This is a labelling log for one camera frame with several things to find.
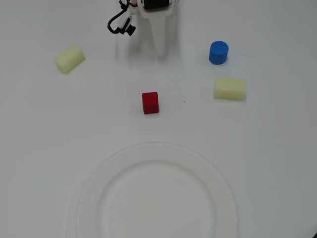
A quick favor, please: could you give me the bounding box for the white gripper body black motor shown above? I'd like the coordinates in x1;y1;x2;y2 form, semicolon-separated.
137;0;183;19

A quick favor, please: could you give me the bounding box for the white pointed gripper finger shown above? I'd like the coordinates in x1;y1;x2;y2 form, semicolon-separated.
148;15;171;57

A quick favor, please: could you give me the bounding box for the red cube block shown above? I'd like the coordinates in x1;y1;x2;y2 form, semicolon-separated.
142;91;160;115

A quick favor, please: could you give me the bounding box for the pale yellow foam block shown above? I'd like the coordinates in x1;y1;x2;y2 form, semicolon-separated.
213;77;247;102
54;44;86;75

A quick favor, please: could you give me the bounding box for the blue ribbed cylinder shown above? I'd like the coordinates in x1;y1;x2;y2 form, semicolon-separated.
208;41;230;66

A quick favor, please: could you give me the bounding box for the white round plate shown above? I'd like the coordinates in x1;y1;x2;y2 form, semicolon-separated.
75;141;240;238

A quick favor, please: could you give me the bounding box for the small black white camera module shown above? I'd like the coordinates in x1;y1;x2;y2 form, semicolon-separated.
118;13;137;37

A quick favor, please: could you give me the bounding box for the black cable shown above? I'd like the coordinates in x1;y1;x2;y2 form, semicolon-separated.
107;0;132;34

